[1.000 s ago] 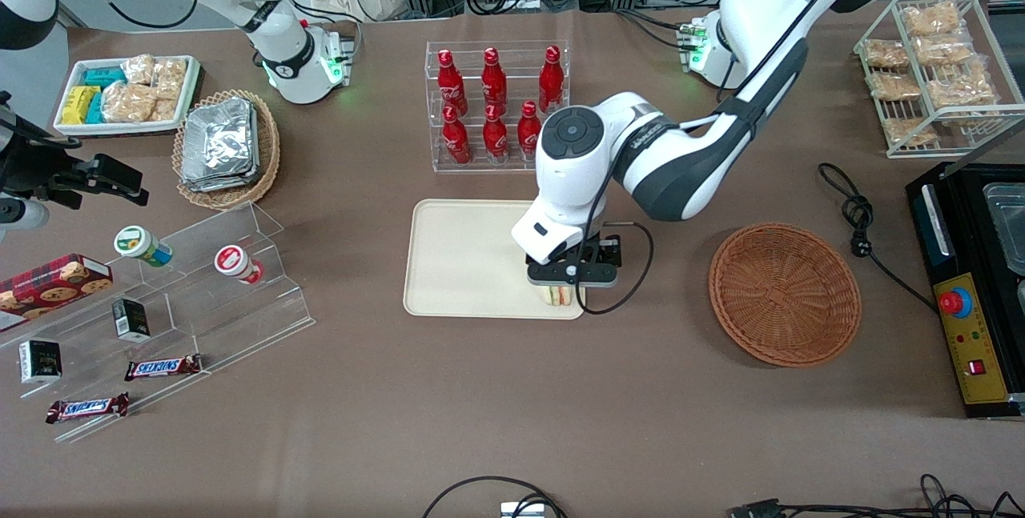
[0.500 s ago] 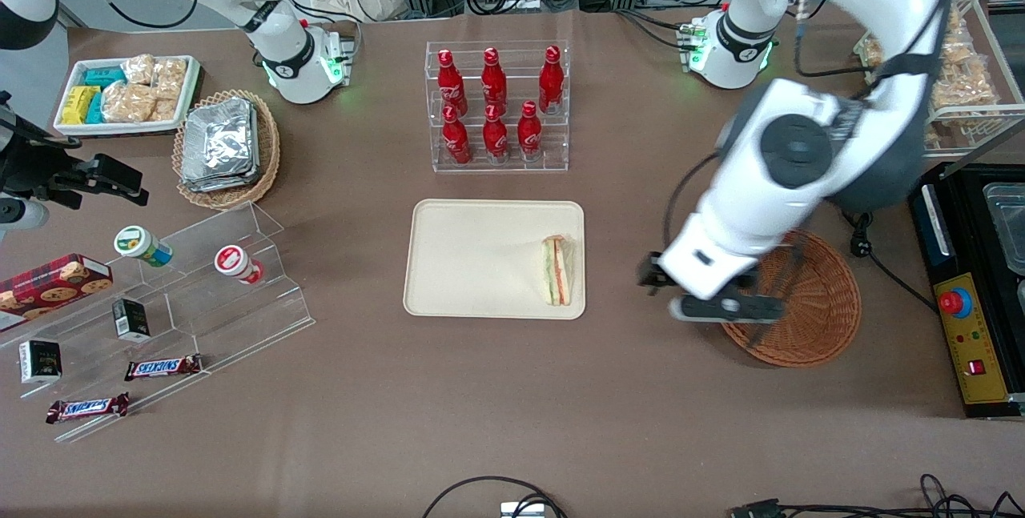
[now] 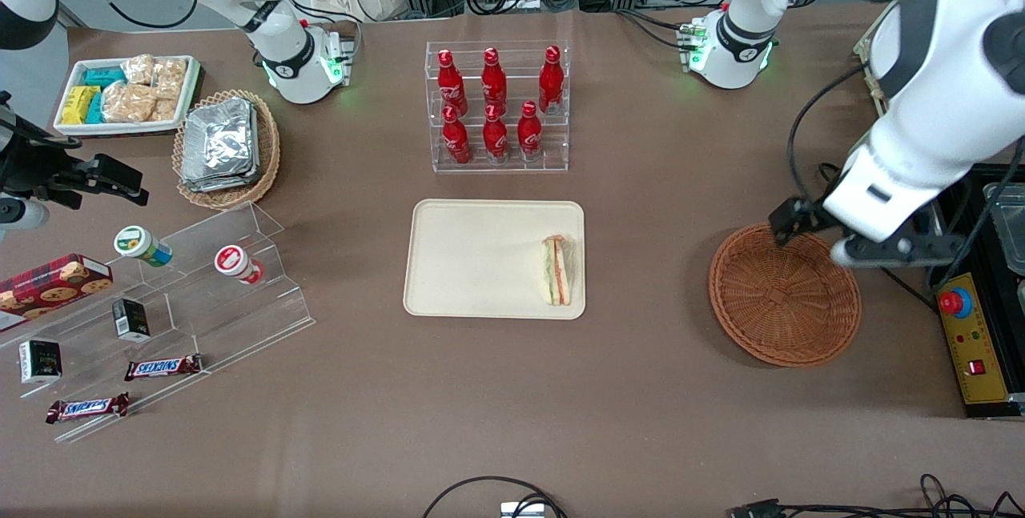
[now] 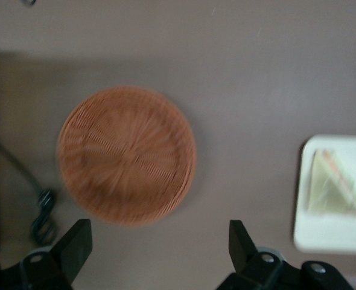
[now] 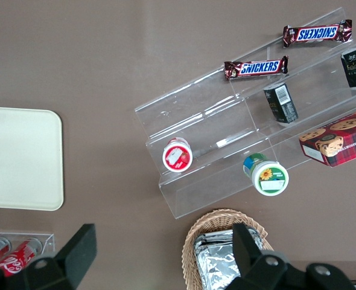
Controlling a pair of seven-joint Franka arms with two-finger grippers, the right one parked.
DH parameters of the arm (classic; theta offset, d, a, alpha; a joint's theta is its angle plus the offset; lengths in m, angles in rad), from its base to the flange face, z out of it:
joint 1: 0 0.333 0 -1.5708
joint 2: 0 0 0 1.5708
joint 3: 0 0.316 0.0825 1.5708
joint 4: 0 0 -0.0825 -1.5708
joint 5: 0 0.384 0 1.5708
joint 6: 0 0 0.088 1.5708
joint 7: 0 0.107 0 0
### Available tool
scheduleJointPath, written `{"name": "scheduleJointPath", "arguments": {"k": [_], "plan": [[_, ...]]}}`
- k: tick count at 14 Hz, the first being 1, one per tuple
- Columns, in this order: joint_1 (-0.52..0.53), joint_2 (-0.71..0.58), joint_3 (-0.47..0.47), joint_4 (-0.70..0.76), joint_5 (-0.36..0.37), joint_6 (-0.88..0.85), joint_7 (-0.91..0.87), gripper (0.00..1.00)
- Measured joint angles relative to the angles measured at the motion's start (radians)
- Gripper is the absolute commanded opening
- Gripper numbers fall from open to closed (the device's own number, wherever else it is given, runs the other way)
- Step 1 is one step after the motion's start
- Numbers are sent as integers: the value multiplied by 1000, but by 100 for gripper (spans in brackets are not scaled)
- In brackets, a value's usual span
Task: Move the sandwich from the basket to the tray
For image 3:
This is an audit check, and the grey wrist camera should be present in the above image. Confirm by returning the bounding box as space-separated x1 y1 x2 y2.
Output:
830 233 965 268
0 196 50 232

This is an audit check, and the small black carton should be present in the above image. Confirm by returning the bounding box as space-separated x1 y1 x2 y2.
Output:
112 298 152 343
18 339 63 385

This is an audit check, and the red tartan cookie box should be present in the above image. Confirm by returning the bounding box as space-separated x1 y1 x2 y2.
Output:
0 254 114 333

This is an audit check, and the snickers chocolate bar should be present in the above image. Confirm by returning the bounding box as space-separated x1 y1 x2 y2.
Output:
124 354 204 383
46 393 131 424

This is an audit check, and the clear acrylic bottle rack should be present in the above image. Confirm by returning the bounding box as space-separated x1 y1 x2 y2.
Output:
425 41 571 175

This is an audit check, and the white wire rack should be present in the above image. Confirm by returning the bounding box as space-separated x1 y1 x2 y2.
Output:
854 18 891 117

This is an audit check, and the black cable with connector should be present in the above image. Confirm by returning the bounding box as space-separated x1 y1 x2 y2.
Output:
729 473 1025 518

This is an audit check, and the clear plastic food container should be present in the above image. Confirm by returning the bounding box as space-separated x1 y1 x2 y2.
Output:
983 180 1025 277

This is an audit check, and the black appliance with yellow panel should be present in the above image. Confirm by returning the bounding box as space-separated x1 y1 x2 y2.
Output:
921 164 1025 420

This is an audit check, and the beige plastic tray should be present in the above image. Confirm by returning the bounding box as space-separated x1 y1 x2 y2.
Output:
403 199 587 320

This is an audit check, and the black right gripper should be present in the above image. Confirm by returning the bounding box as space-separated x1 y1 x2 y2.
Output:
0 92 151 211

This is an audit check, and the oval tan wicker basket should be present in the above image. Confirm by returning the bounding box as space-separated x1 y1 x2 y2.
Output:
172 89 281 210

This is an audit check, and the triangle sandwich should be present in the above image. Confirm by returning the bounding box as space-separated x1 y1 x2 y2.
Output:
541 235 577 307

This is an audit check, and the round brown wicker basket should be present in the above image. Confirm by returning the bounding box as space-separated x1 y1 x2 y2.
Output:
709 222 863 367

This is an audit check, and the clear acrylic step display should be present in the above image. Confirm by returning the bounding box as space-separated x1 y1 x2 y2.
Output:
0 202 316 444

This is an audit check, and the red cola bottle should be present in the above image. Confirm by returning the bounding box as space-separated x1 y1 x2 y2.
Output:
538 46 565 115
436 50 468 115
441 106 472 166
481 47 508 112
482 104 510 163
517 101 544 162

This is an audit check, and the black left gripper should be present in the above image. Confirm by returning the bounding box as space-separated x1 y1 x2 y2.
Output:
769 198 840 247

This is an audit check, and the red lid yogurt cup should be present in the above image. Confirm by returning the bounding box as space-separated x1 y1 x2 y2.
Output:
214 245 266 286

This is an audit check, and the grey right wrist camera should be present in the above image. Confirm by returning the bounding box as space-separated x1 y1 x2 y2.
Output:
0 196 50 232

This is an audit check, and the green lid yogurt cup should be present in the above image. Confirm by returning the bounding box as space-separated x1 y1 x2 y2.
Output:
114 226 174 268

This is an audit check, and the arm base connector block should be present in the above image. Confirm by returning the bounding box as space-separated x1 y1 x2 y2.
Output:
676 20 707 72
323 30 358 88

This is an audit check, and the white rectangular snack tray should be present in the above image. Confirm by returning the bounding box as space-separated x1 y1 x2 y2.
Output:
54 55 202 137

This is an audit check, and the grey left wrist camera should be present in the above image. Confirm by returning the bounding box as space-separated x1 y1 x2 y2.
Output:
830 233 965 268

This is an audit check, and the yellow snack pack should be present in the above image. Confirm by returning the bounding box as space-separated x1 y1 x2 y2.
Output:
62 86 101 126

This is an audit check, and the black looped table cable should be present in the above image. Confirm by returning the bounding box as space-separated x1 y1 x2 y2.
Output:
422 476 567 518

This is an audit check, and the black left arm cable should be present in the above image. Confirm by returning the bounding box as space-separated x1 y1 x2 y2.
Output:
788 62 875 200

